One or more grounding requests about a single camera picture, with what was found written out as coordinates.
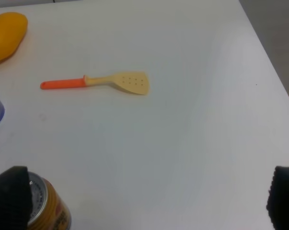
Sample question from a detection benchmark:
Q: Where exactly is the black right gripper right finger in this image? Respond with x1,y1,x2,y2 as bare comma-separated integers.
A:
266,166,289,230

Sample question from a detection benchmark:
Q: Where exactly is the orange metal can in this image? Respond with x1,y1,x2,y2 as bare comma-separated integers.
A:
27,172,71,230

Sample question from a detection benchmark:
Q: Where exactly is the orange yellow mango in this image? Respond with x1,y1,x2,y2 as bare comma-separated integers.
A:
0,12,28,63

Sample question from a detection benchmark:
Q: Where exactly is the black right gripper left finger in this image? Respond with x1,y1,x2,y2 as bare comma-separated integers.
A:
0,166,33,230

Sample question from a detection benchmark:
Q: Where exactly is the spatula with orange handle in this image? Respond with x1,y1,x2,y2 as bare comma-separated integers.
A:
40,71,150,95

